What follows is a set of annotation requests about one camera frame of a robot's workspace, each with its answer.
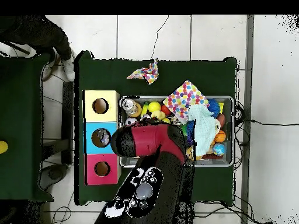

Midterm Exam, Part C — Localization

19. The yellow rubber duck toy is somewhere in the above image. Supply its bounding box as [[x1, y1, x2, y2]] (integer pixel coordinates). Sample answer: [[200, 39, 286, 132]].
[[150, 110, 171, 124]]

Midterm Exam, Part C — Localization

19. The polka dot cloth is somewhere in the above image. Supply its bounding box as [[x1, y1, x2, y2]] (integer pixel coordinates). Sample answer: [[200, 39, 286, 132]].
[[162, 80, 210, 120]]

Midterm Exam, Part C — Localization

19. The colourful patterned cloth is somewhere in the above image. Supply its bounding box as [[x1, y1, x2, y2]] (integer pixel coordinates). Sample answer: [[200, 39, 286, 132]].
[[126, 58, 160, 86]]

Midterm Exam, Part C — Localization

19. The mint green knitted cloth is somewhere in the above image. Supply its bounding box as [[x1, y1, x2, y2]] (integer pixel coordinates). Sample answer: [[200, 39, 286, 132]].
[[186, 103, 221, 158]]

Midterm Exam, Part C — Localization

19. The blue spiky rubber ball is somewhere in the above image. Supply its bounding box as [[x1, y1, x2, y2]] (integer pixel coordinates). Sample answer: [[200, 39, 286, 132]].
[[207, 98, 221, 117]]

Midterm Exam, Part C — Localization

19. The wooden box with three holes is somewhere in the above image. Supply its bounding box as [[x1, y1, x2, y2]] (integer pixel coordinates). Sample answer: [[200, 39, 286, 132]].
[[83, 89, 121, 186]]

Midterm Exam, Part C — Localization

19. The shallow clear mesh bin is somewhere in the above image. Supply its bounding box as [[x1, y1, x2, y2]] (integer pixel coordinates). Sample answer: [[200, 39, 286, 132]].
[[119, 95, 235, 168]]

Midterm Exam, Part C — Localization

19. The orange ball with cream dots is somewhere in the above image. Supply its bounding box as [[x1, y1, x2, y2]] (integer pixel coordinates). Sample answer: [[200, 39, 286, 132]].
[[130, 103, 142, 118]]

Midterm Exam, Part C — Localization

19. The plain yellow ball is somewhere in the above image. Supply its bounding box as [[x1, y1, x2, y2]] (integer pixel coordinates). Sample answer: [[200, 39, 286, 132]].
[[148, 100, 162, 113]]

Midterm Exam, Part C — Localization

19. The black and white soccer ball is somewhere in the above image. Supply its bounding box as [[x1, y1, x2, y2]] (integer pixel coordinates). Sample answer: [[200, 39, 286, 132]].
[[125, 116, 139, 128]]

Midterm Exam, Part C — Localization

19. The small red ball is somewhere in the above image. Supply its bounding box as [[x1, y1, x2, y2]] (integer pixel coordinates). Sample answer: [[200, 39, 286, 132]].
[[161, 104, 172, 117]]

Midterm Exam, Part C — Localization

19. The crushed silver drink can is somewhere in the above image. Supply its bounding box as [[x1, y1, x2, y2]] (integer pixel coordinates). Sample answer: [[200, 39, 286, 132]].
[[121, 97, 138, 113]]

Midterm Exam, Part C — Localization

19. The dark green table cloth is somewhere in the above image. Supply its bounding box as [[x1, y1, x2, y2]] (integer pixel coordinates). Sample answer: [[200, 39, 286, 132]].
[[0, 51, 53, 202], [74, 50, 238, 206]]

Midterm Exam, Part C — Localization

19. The small orange basketball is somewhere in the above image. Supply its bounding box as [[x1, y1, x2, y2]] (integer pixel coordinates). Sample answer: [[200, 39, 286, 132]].
[[213, 129, 227, 144]]

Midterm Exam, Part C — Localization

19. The black panel stand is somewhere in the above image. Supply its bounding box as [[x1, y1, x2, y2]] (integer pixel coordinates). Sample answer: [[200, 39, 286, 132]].
[[62, 81, 75, 165]]

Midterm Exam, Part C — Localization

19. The grey stand base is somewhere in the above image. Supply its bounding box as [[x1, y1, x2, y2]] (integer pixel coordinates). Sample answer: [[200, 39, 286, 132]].
[[39, 163, 70, 191]]

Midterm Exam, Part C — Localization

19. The person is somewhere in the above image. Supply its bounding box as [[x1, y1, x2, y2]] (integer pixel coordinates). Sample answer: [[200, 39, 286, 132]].
[[0, 15, 75, 82]]

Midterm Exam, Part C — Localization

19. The black cable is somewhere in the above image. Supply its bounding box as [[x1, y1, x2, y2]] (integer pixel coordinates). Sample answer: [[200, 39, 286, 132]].
[[249, 118, 299, 127]]

